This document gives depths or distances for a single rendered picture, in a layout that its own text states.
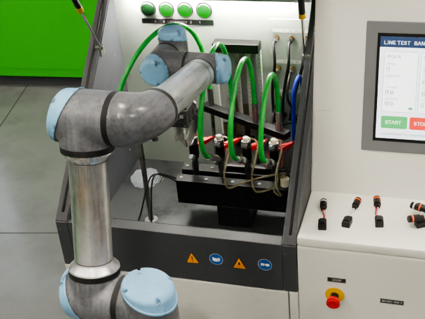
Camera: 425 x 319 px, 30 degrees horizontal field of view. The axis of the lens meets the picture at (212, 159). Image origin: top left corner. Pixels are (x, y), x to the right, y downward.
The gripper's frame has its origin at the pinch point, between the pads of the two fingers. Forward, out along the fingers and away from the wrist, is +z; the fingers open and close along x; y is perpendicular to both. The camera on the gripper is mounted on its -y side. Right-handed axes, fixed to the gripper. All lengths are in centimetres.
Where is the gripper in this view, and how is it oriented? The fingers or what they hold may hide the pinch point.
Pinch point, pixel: (187, 141)
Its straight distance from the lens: 226.1
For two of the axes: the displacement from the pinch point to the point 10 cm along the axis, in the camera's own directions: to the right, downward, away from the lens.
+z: 0.8, 8.5, 5.3
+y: -2.7, 5.3, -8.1
